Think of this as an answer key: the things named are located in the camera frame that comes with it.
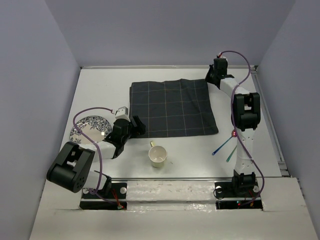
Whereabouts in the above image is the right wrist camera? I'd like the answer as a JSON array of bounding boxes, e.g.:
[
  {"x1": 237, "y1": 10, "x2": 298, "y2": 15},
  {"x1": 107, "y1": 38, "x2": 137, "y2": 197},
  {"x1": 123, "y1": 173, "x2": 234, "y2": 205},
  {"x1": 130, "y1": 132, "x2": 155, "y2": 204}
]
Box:
[{"x1": 216, "y1": 52, "x2": 228, "y2": 60}]

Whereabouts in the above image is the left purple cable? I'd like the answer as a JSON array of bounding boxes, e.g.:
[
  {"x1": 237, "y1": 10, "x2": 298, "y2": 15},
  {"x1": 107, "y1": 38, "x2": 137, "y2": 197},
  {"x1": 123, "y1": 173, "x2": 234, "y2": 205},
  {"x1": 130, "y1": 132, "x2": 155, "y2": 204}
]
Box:
[{"x1": 72, "y1": 106, "x2": 121, "y2": 208}]

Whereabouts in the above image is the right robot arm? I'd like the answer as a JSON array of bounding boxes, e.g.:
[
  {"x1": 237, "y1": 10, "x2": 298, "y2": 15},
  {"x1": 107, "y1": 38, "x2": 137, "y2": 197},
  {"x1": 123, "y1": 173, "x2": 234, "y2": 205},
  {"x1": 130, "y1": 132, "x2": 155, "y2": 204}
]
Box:
[{"x1": 205, "y1": 56, "x2": 261, "y2": 200}]

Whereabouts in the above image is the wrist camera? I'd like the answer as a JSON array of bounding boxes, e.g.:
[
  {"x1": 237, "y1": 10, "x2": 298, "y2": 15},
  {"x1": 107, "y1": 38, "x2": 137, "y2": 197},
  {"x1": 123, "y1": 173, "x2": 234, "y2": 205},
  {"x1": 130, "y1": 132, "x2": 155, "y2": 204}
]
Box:
[
  {"x1": 216, "y1": 52, "x2": 228, "y2": 60},
  {"x1": 115, "y1": 106, "x2": 130, "y2": 121}
]

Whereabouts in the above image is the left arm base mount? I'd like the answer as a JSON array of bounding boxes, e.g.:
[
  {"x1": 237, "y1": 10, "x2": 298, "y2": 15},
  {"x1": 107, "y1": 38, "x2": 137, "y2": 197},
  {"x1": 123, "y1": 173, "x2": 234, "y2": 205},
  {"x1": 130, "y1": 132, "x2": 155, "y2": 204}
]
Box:
[{"x1": 79, "y1": 181, "x2": 128, "y2": 211}]

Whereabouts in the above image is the purple cable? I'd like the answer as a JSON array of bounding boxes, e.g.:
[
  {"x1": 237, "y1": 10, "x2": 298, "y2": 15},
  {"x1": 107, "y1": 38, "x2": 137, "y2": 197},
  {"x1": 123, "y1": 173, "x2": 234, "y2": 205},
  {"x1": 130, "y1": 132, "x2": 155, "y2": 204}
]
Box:
[
  {"x1": 72, "y1": 106, "x2": 121, "y2": 208},
  {"x1": 221, "y1": 49, "x2": 266, "y2": 207}
]

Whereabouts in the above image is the iridescent spoon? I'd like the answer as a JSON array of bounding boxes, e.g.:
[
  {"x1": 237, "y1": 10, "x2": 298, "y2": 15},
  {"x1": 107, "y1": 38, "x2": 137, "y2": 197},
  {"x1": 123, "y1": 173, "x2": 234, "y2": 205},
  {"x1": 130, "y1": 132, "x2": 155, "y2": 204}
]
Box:
[{"x1": 212, "y1": 130, "x2": 237, "y2": 156}]

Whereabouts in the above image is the pale green mug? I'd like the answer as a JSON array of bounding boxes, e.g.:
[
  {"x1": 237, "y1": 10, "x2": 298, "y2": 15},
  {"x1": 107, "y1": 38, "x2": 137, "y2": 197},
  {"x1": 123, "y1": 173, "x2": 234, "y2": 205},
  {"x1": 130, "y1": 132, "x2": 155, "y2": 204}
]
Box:
[{"x1": 148, "y1": 141, "x2": 168, "y2": 168}]

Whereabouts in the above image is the dark checked cloth napkin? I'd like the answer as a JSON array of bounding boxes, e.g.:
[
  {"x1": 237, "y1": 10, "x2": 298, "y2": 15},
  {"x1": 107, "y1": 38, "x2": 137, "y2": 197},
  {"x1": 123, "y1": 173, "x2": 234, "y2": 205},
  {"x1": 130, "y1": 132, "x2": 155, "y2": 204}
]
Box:
[{"x1": 129, "y1": 78, "x2": 219, "y2": 138}]

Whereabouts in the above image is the iridescent fork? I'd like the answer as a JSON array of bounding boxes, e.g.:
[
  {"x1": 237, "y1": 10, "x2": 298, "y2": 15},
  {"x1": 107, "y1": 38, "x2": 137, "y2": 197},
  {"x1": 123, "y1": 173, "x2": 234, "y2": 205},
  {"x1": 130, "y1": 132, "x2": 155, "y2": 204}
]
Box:
[{"x1": 226, "y1": 146, "x2": 237, "y2": 163}]

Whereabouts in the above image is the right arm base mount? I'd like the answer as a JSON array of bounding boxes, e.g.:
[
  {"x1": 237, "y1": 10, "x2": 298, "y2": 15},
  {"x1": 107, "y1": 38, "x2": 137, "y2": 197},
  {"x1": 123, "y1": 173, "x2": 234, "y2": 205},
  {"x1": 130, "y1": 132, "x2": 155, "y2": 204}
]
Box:
[{"x1": 213, "y1": 181, "x2": 263, "y2": 210}]

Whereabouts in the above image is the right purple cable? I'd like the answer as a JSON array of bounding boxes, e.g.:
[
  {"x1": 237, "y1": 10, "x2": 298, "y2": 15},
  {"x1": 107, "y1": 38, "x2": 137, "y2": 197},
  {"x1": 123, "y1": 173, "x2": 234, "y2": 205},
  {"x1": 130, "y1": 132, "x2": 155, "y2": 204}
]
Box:
[{"x1": 221, "y1": 49, "x2": 266, "y2": 207}]

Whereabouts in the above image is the blue floral plate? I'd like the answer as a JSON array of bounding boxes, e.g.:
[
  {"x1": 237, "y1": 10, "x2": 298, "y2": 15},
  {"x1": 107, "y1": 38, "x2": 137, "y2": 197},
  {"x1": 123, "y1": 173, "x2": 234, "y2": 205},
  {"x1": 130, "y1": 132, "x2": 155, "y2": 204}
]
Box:
[{"x1": 69, "y1": 115, "x2": 112, "y2": 145}]

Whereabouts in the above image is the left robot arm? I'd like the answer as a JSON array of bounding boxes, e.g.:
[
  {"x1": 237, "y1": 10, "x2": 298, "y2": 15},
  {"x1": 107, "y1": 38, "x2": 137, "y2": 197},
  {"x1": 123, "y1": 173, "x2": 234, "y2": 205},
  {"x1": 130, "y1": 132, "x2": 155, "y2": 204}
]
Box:
[{"x1": 46, "y1": 115, "x2": 146, "y2": 198}]

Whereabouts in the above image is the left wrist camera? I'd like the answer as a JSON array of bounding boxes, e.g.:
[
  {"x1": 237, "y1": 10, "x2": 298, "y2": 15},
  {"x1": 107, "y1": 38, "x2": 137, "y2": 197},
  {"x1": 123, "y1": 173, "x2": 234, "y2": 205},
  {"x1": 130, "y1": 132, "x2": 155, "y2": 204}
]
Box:
[{"x1": 115, "y1": 106, "x2": 130, "y2": 121}]

